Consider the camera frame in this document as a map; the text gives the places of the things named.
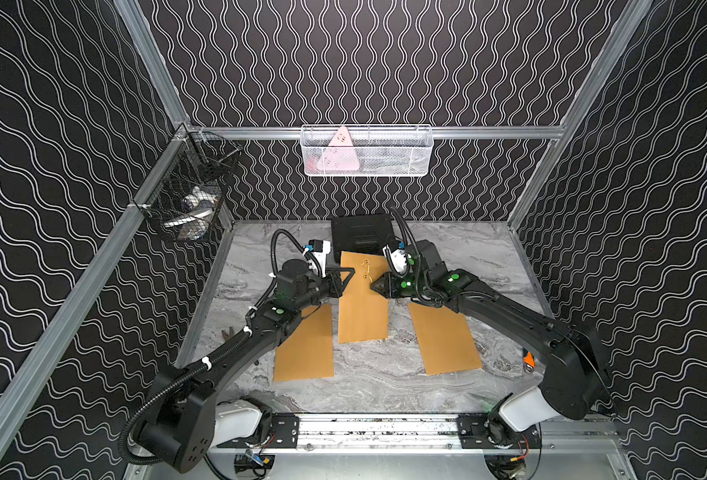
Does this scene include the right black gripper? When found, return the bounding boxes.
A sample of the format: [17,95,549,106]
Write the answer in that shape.
[366,270,429,300]

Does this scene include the brown file bag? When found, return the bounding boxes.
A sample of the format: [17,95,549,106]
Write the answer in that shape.
[409,303,483,376]
[274,304,335,382]
[339,252,389,343]

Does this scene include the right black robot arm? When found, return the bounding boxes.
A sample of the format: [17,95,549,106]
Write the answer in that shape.
[371,207,613,448]

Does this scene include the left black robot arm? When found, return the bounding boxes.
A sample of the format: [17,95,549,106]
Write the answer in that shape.
[117,229,355,473]

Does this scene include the black plastic tool case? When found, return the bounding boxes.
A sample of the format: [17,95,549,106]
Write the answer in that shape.
[331,214,395,262]

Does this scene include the pink triangular sheet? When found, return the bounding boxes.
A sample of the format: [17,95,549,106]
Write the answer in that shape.
[312,126,361,175]

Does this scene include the silver object in black basket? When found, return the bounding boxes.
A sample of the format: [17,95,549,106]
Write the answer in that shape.
[163,186,221,241]

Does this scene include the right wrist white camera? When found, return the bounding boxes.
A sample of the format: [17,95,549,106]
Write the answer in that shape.
[383,243,409,278]

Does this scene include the white wire mesh basket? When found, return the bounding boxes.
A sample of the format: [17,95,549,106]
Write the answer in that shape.
[300,124,435,177]

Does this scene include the yellow handled pliers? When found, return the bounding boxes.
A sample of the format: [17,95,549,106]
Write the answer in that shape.
[221,326,242,342]

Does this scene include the orange handled adjustable wrench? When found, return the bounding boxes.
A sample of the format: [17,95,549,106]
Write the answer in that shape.
[523,352,537,373]

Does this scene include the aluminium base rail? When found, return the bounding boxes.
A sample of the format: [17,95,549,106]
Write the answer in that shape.
[136,411,621,454]

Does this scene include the black wire mesh basket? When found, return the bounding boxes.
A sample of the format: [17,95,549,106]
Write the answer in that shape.
[141,130,245,243]

